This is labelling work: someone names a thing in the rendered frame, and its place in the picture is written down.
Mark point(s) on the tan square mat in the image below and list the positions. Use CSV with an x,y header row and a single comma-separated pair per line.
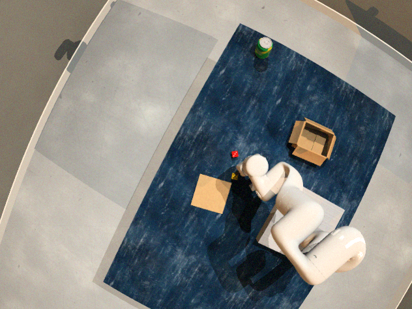
x,y
211,193

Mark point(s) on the open brown cardboard box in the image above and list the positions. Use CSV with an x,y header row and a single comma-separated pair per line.
x,y
312,136

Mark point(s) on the green drink can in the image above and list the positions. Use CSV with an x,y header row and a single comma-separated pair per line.
x,y
263,47

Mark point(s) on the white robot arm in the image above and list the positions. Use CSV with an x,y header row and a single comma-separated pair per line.
x,y
301,221

